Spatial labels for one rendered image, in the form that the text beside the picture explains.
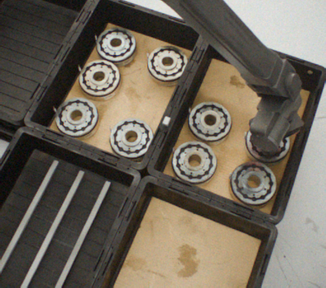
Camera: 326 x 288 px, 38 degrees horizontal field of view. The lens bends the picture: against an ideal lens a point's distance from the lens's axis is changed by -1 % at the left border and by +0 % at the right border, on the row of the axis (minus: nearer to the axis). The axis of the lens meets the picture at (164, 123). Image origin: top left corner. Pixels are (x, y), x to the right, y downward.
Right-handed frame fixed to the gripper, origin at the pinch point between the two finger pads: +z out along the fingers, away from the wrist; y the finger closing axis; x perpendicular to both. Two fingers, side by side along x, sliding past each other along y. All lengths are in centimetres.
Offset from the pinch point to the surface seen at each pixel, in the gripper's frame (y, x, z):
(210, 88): -3.8, 19.8, 3.7
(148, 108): -20.2, 22.0, 3.7
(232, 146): -7.0, 3.6, 4.0
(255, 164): -5.8, -3.6, 1.3
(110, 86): -26.3, 30.5, 0.7
